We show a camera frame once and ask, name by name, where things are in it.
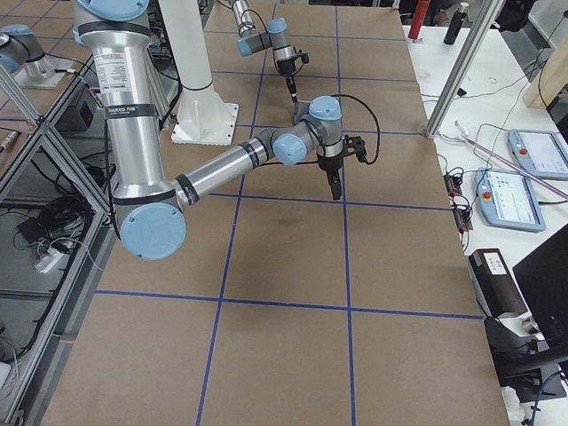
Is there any small circuit board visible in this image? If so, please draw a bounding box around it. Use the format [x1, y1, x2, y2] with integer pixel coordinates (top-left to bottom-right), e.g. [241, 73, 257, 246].
[444, 174, 462, 197]

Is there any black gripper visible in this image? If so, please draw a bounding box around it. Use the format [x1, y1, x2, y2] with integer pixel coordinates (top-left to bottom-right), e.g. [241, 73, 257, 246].
[317, 148, 346, 201]
[275, 57, 298, 104]

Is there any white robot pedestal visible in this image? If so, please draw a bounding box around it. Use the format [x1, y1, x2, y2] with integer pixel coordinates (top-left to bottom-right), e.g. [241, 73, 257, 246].
[159, 0, 239, 146]

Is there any black bottle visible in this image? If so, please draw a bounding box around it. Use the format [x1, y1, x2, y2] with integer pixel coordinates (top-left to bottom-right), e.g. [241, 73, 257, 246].
[443, 2, 469, 45]

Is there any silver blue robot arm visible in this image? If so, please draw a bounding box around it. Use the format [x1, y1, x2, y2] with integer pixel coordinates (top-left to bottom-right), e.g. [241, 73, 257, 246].
[73, 1, 347, 260]
[229, 1, 309, 104]

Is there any blue teach pendant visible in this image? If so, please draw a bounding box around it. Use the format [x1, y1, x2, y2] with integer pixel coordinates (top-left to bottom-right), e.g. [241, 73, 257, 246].
[475, 169, 546, 233]
[508, 130, 567, 180]

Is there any black camera cable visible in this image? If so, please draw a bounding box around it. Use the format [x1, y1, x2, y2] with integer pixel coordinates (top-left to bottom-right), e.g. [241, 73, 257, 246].
[335, 93, 381, 166]

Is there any pink grey microfibre towel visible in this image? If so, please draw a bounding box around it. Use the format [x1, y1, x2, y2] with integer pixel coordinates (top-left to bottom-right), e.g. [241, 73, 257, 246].
[293, 100, 311, 124]

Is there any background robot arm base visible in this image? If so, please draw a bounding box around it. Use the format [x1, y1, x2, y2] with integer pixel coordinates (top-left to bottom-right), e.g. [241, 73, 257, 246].
[1, 24, 66, 90]

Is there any near blue teach pendant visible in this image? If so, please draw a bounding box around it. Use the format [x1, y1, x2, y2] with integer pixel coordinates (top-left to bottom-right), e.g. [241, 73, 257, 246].
[475, 169, 546, 233]

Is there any red bottle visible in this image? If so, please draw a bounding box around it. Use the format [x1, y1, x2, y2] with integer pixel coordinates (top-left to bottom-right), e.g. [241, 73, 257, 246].
[408, 0, 430, 41]

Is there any wooden beam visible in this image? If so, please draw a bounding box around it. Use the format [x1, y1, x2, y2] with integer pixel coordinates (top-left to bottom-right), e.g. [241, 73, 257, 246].
[522, 0, 568, 110]

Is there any black monitor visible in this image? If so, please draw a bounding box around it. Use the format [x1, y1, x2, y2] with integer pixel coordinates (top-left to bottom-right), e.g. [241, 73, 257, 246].
[513, 225, 568, 343]

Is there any aluminium frame post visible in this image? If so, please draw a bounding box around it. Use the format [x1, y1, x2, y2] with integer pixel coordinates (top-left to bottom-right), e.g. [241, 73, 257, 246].
[424, 0, 505, 139]

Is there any far blue teach pendant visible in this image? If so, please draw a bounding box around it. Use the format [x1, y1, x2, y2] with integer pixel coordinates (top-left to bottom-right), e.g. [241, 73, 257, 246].
[508, 130, 567, 180]

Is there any black box with label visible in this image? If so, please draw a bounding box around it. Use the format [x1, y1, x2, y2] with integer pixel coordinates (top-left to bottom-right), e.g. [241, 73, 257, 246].
[468, 248, 527, 319]

